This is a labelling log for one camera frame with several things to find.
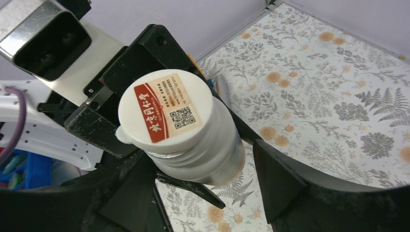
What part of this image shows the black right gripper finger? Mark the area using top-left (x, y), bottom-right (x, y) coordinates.
top-left (253, 140), bottom-right (410, 232)
top-left (157, 171), bottom-right (226, 209)
top-left (0, 151), bottom-right (173, 232)
top-left (211, 89), bottom-right (262, 145)

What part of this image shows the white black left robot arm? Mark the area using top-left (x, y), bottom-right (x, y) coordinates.
top-left (0, 20), bottom-right (225, 213)

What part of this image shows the white orange pill bottle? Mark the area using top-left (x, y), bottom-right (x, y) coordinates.
top-left (144, 96), bottom-right (247, 187)

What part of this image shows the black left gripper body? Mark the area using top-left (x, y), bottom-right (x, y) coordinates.
top-left (64, 24), bottom-right (205, 159)

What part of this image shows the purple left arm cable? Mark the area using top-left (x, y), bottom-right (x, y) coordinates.
top-left (0, 86), bottom-right (28, 165)

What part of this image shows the grey cylindrical tool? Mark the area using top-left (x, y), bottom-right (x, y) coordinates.
top-left (215, 75), bottom-right (232, 109)

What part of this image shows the floral patterned table mat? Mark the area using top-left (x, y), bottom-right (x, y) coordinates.
top-left (158, 4), bottom-right (410, 232)

